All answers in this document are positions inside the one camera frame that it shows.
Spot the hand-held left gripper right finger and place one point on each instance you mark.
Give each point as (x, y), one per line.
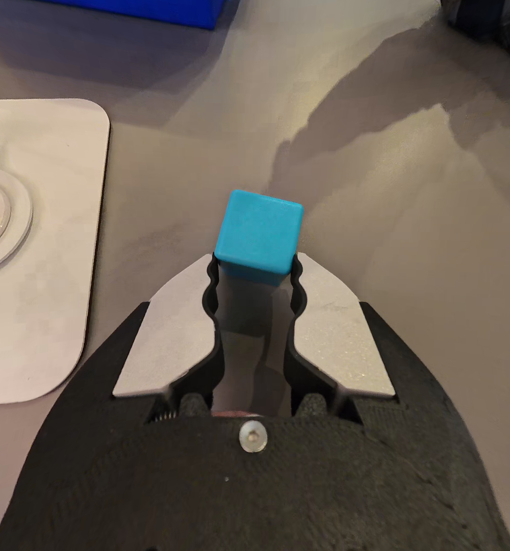
(345, 344)

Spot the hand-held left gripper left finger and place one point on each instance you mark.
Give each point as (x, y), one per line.
(169, 340)

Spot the light blue cube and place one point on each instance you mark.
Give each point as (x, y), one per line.
(259, 232)

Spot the blue plastic bin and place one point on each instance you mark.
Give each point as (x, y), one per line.
(173, 10)

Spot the white wooden book stand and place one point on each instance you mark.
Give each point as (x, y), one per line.
(57, 258)

